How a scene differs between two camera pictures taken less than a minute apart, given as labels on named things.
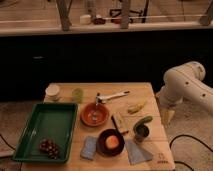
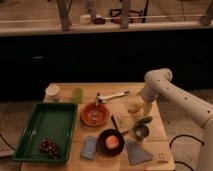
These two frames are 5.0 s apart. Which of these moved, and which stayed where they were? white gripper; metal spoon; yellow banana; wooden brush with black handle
Moved: white gripper
Stayed: yellow banana; metal spoon; wooden brush with black handle
